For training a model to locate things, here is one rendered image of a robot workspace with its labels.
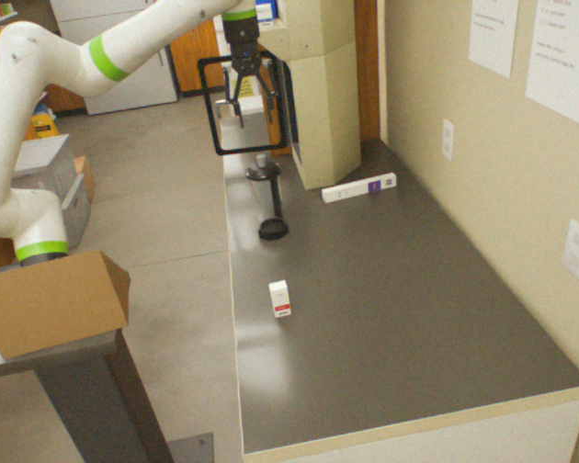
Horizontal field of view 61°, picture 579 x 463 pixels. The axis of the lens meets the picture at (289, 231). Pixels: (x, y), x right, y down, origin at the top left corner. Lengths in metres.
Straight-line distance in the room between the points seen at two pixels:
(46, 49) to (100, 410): 0.99
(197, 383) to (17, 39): 1.70
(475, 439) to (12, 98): 1.25
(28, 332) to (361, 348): 0.82
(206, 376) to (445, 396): 1.59
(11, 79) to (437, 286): 1.13
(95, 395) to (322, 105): 1.15
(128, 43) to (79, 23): 5.44
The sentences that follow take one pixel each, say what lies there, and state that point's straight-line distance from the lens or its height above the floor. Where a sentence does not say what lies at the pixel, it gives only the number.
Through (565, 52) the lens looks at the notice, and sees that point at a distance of 1.11.
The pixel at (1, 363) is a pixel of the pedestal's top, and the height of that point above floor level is 0.94.
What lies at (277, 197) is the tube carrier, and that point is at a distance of 1.51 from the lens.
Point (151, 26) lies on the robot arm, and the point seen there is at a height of 1.62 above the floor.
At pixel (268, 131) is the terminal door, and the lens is 2.08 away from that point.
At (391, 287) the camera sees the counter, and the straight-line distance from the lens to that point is 1.34.
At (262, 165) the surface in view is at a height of 1.18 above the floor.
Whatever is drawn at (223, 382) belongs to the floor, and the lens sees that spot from 2.45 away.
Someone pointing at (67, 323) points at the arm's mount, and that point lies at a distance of 1.39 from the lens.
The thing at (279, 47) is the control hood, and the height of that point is 1.46.
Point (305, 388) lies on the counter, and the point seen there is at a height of 0.94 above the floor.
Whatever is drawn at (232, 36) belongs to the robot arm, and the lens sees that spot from 1.36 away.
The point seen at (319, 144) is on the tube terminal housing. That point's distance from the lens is 1.78.
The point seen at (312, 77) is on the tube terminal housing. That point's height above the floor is 1.35.
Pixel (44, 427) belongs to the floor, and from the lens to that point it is 2.64.
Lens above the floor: 1.78
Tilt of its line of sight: 32 degrees down
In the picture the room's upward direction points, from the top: 8 degrees counter-clockwise
